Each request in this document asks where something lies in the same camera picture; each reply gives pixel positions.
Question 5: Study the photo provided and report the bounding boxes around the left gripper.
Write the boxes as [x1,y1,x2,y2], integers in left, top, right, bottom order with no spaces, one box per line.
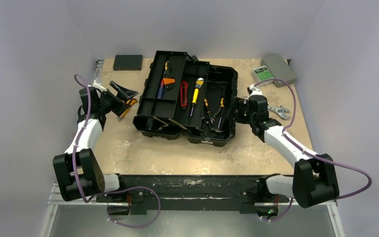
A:
[97,82,137,117]

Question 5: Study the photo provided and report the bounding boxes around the yellow handled pliers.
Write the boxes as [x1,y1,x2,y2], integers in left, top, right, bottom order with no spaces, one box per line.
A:
[203,97,226,125]

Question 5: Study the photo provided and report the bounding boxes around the small claw hammer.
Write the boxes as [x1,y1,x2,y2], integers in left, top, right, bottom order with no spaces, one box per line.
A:
[210,109,225,133]

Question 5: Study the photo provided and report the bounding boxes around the blue red screwdriver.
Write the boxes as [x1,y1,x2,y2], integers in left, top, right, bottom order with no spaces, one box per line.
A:
[156,80,165,99]

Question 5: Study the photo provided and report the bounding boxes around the yellow handled screwdriver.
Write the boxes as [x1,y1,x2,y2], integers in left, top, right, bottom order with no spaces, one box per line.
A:
[190,88,199,117]

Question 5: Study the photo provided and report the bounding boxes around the yellow hex key set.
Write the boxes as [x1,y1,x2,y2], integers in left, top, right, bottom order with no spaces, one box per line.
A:
[194,78,204,89]

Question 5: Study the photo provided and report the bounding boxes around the black plastic toolbox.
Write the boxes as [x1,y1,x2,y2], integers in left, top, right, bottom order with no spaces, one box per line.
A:
[133,51,238,147]

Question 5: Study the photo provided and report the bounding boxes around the red black utility knife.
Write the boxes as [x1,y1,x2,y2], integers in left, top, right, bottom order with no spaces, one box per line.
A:
[180,80,188,110]

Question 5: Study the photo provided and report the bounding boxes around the orange hex key set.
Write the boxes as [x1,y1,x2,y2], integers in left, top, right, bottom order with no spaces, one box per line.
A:
[162,74,175,89]

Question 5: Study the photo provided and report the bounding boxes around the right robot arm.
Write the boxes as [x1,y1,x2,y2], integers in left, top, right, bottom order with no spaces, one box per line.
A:
[230,95,340,208]

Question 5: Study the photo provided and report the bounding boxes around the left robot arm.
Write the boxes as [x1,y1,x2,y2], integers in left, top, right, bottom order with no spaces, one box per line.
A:
[53,81,138,202]

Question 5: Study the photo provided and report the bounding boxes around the yellow utility knife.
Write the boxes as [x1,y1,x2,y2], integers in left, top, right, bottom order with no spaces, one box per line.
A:
[117,98,138,120]

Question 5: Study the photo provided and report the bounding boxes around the green white small box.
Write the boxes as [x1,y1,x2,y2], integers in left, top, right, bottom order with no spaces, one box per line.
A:
[251,66,274,87]

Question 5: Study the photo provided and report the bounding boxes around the grey plastic case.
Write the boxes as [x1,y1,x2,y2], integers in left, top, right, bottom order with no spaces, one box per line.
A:
[261,54,297,84]

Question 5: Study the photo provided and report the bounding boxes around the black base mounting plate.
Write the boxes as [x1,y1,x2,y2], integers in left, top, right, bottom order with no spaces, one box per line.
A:
[96,175,289,216]

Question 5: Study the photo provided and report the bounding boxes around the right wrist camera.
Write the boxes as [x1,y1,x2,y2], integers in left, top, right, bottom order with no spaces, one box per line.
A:
[247,84,263,98]

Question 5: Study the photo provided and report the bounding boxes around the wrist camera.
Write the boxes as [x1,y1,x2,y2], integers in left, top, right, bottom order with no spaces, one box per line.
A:
[247,84,263,98]
[91,80,107,92]

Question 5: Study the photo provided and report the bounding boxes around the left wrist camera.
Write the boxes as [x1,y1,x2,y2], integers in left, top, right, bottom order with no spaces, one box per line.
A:
[91,80,107,92]

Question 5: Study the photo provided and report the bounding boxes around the black network switch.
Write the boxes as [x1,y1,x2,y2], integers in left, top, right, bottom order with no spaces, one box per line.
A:
[113,55,143,71]

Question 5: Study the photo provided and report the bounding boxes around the aluminium frame rail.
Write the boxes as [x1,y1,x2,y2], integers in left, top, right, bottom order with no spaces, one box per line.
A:
[68,59,105,169]

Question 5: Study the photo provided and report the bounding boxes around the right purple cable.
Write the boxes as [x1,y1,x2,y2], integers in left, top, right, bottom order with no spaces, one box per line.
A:
[248,78,373,200]

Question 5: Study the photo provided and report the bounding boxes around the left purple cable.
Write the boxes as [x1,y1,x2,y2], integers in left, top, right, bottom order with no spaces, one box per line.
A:
[72,74,94,203]

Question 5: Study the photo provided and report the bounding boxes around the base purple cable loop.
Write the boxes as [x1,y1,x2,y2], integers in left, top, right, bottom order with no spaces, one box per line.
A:
[107,187,162,229]

